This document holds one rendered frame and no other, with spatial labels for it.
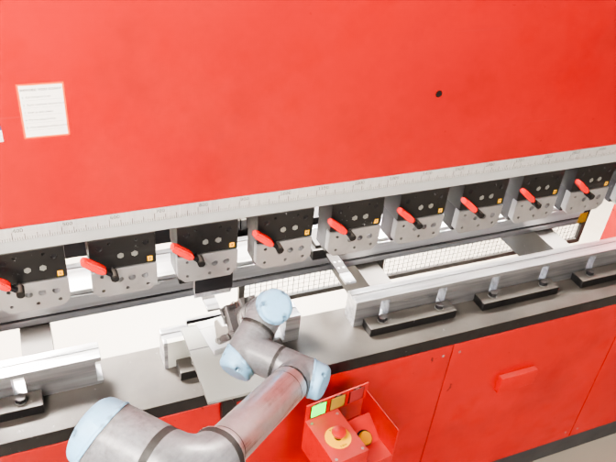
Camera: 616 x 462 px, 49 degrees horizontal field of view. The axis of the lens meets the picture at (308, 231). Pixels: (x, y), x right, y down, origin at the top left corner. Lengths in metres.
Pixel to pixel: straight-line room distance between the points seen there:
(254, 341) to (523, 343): 1.19
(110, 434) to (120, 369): 0.84
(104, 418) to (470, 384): 1.50
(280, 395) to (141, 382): 0.70
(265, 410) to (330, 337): 0.84
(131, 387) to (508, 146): 1.19
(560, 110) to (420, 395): 0.97
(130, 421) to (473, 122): 1.15
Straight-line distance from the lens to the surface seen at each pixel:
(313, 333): 2.02
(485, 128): 1.85
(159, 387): 1.87
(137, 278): 1.66
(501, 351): 2.33
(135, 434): 1.08
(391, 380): 2.13
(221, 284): 1.79
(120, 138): 1.46
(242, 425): 1.16
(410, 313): 2.10
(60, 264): 1.61
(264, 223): 1.67
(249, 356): 1.39
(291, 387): 1.29
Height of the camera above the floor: 2.26
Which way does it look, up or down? 35 degrees down
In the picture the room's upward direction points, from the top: 6 degrees clockwise
